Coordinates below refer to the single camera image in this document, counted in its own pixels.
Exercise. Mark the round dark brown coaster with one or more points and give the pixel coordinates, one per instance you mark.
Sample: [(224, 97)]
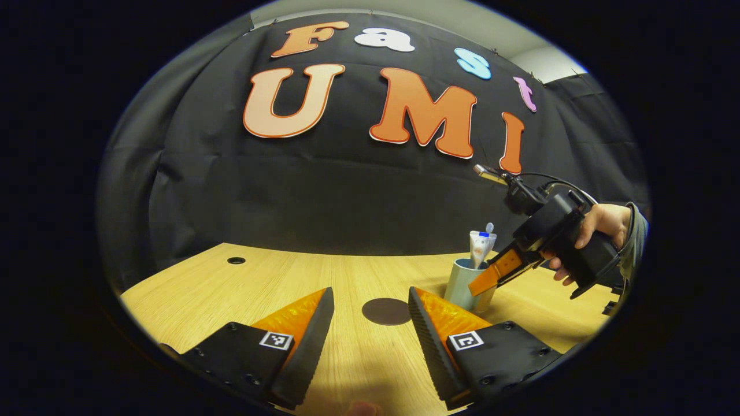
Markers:
[(386, 312)]

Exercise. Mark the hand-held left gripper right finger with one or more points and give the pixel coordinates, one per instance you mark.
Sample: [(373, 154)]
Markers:
[(430, 346)]

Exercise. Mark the white toothpaste tube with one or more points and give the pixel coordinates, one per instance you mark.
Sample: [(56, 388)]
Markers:
[(480, 248)]

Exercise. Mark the wooden desktop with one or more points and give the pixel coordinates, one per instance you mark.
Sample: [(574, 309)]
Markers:
[(358, 358)]

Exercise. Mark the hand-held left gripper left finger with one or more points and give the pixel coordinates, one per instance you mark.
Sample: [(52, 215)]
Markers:
[(309, 346)]

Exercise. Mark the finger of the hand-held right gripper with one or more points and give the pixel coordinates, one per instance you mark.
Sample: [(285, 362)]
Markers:
[(503, 267)]

